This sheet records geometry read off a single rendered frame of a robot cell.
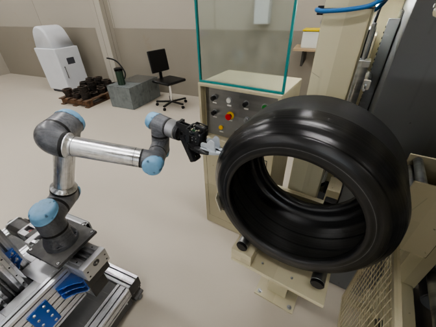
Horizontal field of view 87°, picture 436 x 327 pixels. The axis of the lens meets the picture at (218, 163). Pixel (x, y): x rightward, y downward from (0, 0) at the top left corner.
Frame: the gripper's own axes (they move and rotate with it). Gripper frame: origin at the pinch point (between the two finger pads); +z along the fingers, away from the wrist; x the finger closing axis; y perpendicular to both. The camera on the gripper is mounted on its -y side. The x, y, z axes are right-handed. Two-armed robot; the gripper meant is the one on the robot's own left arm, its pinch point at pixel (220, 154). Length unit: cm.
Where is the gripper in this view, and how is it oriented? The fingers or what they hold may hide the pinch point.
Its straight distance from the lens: 84.6
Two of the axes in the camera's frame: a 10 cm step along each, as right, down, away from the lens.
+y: 0.8, -7.8, -6.2
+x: 5.2, -4.9, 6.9
